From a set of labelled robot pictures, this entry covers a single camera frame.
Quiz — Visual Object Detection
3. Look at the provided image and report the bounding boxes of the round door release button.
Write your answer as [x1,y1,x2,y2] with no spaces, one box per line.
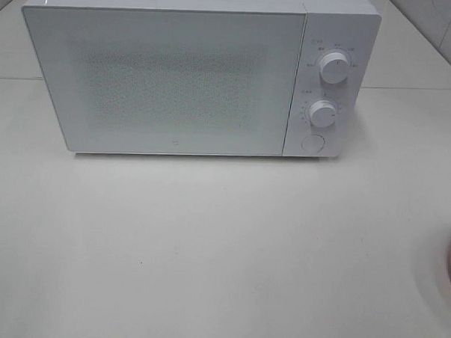
[301,135,325,155]

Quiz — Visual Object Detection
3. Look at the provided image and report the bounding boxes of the white microwave door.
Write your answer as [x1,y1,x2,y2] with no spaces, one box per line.
[22,6,305,156]

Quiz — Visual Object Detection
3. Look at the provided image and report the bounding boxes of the lower white control knob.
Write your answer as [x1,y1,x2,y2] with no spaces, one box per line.
[308,100,337,129]

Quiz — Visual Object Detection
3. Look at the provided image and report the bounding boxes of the white control knob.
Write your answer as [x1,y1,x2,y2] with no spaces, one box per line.
[308,100,337,129]
[318,49,352,85]

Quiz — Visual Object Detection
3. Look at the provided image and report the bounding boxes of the white microwave oven body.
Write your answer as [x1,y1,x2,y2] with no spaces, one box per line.
[22,0,381,158]

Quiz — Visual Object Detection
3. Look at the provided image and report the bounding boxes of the upper white control knob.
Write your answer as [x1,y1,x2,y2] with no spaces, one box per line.
[318,49,352,85]

